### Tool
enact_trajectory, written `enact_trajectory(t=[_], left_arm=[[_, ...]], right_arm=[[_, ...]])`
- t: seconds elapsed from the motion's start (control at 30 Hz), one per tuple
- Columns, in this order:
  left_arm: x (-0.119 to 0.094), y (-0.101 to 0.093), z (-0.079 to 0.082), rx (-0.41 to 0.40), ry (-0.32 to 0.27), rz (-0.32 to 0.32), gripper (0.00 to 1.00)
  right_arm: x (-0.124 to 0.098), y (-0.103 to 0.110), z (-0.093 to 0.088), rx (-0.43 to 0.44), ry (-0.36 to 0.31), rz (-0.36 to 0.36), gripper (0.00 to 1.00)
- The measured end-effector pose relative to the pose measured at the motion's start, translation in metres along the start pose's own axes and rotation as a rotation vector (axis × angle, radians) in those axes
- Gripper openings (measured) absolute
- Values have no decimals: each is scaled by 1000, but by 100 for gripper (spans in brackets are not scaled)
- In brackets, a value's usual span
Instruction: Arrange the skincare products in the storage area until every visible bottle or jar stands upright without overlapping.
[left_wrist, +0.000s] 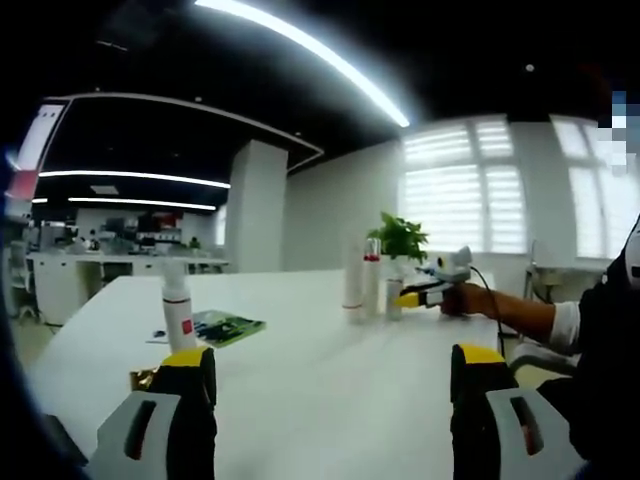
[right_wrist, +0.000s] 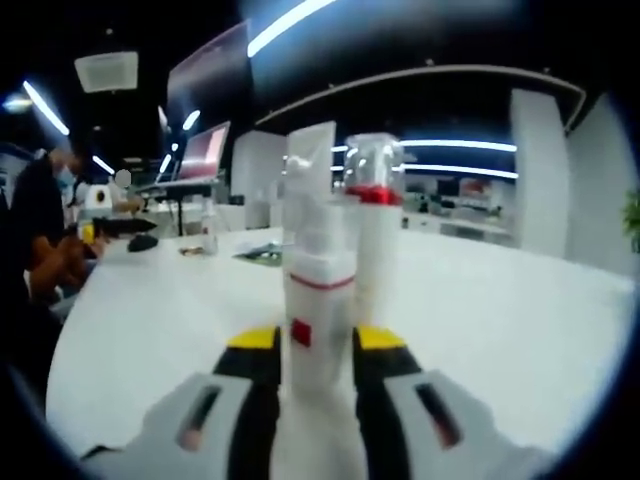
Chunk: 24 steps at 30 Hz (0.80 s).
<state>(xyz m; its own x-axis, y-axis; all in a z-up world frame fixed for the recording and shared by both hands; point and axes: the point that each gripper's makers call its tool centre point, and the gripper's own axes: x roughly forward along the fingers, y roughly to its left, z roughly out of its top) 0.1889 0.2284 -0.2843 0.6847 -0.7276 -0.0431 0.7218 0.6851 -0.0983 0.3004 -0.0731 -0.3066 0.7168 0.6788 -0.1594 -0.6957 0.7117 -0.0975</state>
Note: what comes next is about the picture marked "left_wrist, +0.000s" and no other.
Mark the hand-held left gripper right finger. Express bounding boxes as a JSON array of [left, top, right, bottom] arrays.
[[449, 342, 586, 480]]

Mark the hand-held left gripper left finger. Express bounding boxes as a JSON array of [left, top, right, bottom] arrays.
[[84, 346, 219, 480]]

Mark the small white skincare bottle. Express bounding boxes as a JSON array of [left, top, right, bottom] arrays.
[[384, 276, 404, 321]]

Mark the gold foil skincare sachet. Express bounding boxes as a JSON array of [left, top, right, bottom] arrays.
[[128, 363, 169, 392]]

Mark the white skincare tube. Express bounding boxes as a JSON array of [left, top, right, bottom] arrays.
[[341, 242, 366, 325]]

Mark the white pump bottle red label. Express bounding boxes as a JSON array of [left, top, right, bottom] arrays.
[[160, 259, 197, 352]]

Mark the green black skincare sachet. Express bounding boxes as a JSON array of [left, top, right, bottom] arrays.
[[192, 308, 267, 350]]

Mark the person's right hand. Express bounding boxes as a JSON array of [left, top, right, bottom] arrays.
[[439, 283, 489, 319]]

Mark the potted green plant white pot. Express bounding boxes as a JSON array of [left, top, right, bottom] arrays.
[[366, 212, 430, 279]]

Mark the window with white blinds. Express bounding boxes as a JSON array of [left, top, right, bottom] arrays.
[[549, 113, 640, 260], [399, 117, 527, 255]]

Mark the person's dark clothed body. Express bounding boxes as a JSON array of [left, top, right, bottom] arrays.
[[537, 214, 640, 466]]

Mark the long white background counter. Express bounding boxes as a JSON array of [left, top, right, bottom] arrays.
[[27, 252, 231, 326]]

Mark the white chest-worn device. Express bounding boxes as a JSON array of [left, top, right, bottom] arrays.
[[627, 219, 640, 281]]

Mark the white swivel chair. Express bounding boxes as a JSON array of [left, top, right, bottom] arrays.
[[7, 239, 39, 321]]

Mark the long ceiling strip light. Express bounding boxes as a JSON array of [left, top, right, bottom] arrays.
[[194, 0, 412, 129]]

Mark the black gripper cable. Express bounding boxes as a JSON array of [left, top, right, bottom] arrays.
[[471, 266, 504, 354]]

